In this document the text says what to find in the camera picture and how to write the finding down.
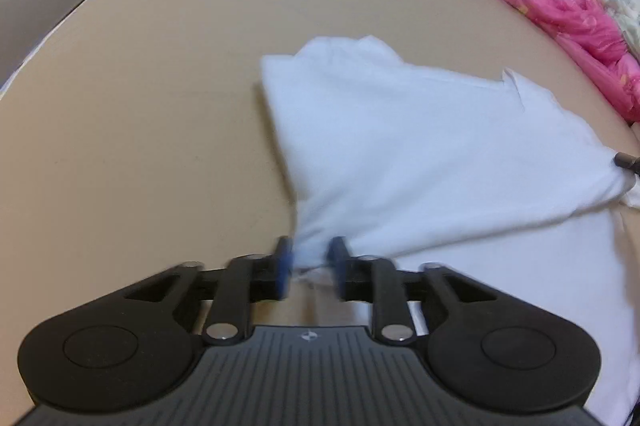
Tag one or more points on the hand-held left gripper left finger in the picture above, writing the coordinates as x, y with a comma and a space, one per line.
284, 267

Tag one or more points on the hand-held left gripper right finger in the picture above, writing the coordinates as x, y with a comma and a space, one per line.
336, 272

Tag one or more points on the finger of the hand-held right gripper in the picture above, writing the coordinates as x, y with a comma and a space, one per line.
625, 160

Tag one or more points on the white shirt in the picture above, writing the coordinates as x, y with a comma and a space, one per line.
425, 145

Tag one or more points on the white floral quilt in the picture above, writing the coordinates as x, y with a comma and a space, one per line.
627, 10

